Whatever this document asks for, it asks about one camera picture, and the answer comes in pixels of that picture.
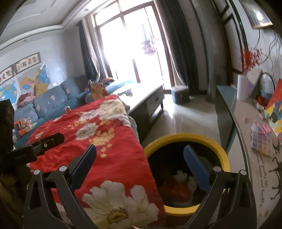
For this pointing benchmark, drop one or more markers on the framed calligraphy picture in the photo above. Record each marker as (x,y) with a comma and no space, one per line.
(27,61)
(6,74)

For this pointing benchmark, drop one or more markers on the white foam fruit net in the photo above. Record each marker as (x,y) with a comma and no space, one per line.
(181,176)

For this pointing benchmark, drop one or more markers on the world map poster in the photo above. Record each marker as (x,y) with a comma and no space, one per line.
(7,93)

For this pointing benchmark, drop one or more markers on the orange plush toy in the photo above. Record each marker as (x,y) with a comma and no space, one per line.
(99,91)

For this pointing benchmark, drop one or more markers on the country map poster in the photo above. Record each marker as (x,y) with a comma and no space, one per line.
(35,78)

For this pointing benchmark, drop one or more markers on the yellow round trash bin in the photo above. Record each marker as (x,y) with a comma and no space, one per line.
(220,154)

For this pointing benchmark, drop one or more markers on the brown-framed glass balcony door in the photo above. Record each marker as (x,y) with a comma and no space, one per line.
(132,44)

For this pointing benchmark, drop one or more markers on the red drink can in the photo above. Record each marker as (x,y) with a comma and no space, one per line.
(67,109)

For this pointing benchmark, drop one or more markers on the small gray object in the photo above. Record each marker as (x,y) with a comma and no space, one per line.
(126,92)

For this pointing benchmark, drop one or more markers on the round black-rimmed mirror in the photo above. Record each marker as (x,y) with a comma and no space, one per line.
(267,85)

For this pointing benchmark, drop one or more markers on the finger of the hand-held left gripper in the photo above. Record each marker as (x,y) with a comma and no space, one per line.
(50,140)

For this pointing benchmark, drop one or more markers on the yellow pillow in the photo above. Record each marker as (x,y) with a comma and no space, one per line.
(40,89)

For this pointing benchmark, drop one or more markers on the colourful bead box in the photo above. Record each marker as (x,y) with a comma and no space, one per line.
(262,138)

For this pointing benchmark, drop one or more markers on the gray leaning board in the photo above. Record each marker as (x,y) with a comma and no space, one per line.
(254,83)

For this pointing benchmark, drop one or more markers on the red floral blanket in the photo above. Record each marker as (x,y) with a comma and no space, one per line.
(114,154)

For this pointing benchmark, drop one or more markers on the person's left forearm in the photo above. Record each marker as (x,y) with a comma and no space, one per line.
(8,193)

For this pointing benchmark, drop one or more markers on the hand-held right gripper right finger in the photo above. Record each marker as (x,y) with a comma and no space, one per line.
(196,169)

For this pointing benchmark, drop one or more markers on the orange floral cloth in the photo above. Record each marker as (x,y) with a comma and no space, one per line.
(24,127)

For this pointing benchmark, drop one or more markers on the glass-top TV console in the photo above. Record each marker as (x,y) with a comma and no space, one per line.
(242,132)

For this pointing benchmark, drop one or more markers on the wood-framed wall picture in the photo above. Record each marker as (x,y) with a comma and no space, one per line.
(258,13)

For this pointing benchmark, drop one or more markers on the blue patterned sofa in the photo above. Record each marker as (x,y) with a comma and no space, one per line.
(55,96)

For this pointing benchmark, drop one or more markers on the white cylindrical vase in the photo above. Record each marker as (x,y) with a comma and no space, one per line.
(242,88)

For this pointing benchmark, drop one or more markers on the dark curtain with white lining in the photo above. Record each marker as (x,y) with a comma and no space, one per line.
(88,52)
(178,48)

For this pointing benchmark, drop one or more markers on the gray coffee table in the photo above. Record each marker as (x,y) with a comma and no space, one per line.
(147,99)

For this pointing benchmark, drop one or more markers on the gray tower air conditioner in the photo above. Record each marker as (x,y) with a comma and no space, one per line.
(209,55)

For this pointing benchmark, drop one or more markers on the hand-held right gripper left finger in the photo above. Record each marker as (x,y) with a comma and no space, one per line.
(81,167)

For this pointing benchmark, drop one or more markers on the small red ornament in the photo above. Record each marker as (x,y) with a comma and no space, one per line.
(261,102)

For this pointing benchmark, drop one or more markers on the pink clothes pile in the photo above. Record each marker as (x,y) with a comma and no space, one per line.
(26,100)

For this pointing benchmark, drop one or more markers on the blue storage stool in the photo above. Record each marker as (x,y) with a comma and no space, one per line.
(180,95)

